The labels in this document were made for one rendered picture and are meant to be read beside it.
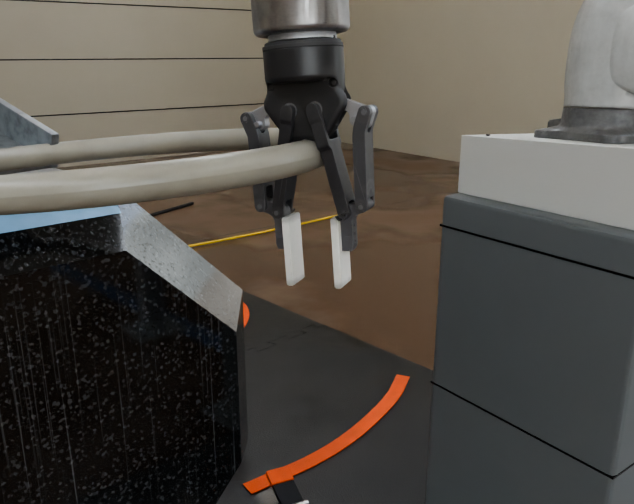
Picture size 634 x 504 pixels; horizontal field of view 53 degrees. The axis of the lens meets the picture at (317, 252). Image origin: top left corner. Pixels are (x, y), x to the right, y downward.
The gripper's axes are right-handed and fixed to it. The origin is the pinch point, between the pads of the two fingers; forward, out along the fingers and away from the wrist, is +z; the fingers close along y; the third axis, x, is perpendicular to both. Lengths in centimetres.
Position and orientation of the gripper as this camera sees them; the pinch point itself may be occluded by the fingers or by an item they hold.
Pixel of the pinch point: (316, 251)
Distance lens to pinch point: 63.8
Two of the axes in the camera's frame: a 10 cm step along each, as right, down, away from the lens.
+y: -9.2, -0.3, 3.9
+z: 0.7, 9.7, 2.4
